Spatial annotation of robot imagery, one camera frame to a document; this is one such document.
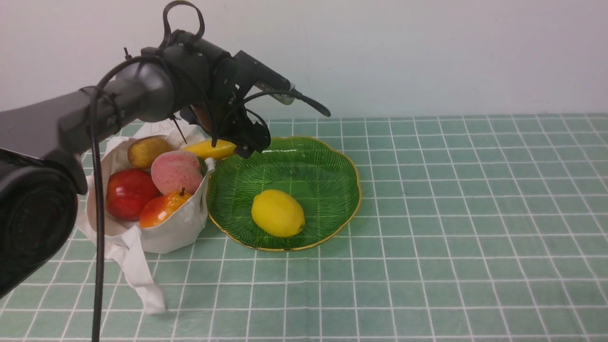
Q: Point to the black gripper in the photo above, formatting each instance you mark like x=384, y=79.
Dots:
x=210, y=90

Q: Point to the yellow banana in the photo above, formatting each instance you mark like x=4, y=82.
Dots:
x=205, y=150

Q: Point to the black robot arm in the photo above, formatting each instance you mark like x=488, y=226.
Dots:
x=41, y=144

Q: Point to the brown yellow kiwi fruit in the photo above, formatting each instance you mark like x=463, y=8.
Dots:
x=142, y=153

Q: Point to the white cloth tote bag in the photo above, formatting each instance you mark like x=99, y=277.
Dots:
x=125, y=242

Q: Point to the pink peach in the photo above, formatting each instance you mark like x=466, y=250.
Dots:
x=176, y=170

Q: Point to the red apple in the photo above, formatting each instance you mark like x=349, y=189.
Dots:
x=128, y=192

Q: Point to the orange red pear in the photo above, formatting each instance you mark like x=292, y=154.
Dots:
x=159, y=209

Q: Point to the yellow lemon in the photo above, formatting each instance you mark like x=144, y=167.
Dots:
x=277, y=213

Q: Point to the green glass leaf plate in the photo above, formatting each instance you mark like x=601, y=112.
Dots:
x=324, y=181

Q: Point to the green checkered tablecloth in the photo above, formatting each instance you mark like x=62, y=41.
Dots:
x=471, y=229

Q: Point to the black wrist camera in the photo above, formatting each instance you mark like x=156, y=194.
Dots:
x=252, y=72

